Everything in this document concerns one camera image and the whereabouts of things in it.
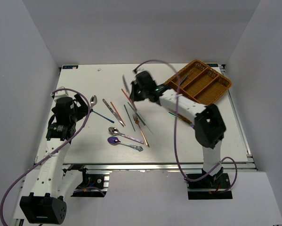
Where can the orange chopstick left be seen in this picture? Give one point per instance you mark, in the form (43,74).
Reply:
(118,113)

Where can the silver spoon blue handle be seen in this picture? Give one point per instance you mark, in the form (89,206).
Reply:
(93,106)

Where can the rose gold fork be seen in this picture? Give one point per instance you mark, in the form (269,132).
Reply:
(136,120)

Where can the iridescent rainbow fork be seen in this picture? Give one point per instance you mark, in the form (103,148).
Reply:
(182,119)

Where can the orange white chopstick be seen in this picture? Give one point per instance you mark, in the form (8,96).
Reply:
(133,106)

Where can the blue label sticker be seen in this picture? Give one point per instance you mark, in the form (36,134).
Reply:
(66,67)

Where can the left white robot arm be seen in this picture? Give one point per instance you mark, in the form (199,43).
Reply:
(46,202)

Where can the teal chopstick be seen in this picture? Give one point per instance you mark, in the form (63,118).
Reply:
(138,116)
(129,117)

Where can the purple iridescent spoon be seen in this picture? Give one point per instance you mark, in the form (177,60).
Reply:
(116,141)

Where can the orange wicker cutlery tray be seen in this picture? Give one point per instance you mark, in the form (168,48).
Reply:
(204,86)

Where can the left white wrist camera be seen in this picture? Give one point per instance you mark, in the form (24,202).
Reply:
(60,92)

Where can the silver spoon pink handle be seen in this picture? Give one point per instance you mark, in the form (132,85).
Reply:
(115,132)

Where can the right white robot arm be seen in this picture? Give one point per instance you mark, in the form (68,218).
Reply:
(207,121)

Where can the silver patterned table knife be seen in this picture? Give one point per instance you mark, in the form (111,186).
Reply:
(113,113)

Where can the teal chopstick right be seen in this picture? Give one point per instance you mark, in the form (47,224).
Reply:
(138,116)

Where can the teal chopstick left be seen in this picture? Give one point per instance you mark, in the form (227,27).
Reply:
(129,117)

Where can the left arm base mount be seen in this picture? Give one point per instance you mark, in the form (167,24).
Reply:
(94,184)

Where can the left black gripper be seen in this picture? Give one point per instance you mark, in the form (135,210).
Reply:
(83,110)

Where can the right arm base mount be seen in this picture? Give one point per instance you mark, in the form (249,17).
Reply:
(204,190)

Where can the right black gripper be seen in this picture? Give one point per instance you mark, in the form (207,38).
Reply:
(134,96)

